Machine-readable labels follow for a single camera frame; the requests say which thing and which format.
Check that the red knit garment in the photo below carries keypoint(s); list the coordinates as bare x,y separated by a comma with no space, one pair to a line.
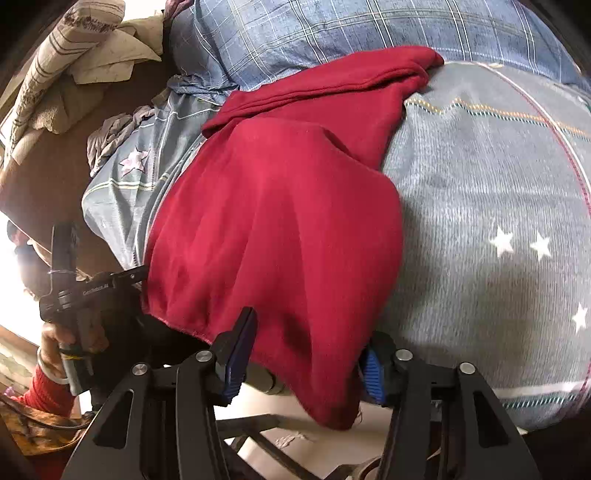
285,209

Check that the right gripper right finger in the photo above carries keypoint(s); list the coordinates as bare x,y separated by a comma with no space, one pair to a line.
447,423

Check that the blue plaid pillow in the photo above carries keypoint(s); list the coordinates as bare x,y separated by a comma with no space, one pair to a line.
222,46

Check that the red sleeve forearm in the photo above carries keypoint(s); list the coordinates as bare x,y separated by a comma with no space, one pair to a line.
48,396

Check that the striped beige fabric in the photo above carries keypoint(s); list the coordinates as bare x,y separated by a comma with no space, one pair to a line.
83,26

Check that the person's left hand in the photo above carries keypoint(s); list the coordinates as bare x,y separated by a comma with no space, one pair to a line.
49,356

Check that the grey crumpled cloth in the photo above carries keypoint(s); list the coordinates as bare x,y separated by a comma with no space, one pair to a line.
104,141

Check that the beige cloth pile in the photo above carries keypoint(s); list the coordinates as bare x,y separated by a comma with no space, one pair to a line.
80,88

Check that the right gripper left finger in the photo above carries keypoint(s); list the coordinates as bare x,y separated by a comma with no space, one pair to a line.
160,423

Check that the grey patterned bed sheet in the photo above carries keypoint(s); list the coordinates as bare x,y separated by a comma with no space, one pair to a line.
492,168

